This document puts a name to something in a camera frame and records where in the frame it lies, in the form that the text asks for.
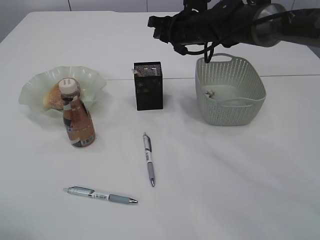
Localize black mesh pen holder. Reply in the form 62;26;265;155
133;61;163;111

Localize blue clip grey grip pen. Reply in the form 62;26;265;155
63;186;139;205

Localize brown coffee drink bottle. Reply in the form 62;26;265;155
58;78;96;148

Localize pale green wavy plate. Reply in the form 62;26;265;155
18;66;107;118

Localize grey-green woven plastic basket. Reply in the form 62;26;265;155
195;54;266;126

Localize beige grip white pen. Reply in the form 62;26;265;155
131;68;142;77

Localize large paper ball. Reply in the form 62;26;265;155
204;89;215;99

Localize sugared bread roll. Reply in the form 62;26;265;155
43;83;64;110

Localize grey grip white pen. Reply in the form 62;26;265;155
143;132;156;187

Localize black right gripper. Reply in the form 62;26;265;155
147;0;240;54

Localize clear plastic ruler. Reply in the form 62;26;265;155
149;67;159;76

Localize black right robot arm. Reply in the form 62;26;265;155
147;0;320;56

